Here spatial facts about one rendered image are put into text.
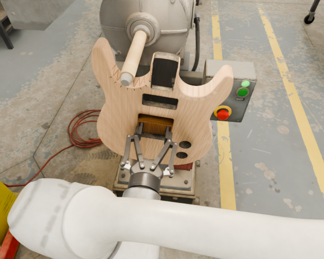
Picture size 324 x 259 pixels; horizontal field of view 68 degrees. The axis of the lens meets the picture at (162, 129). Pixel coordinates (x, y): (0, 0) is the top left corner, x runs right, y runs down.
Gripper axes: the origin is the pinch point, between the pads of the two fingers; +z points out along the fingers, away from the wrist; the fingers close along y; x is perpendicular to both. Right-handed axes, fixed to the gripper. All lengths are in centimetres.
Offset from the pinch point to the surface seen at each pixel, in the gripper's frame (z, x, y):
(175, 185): 24, -75, 17
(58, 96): 121, -117, -101
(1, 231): -8, -105, -81
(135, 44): 7.8, 20.5, -7.8
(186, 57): 39.4, -0.1, 7.7
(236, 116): 17.3, -6.2, 27.8
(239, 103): 17.2, 0.1, 26.7
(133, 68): -0.7, 20.0, -6.4
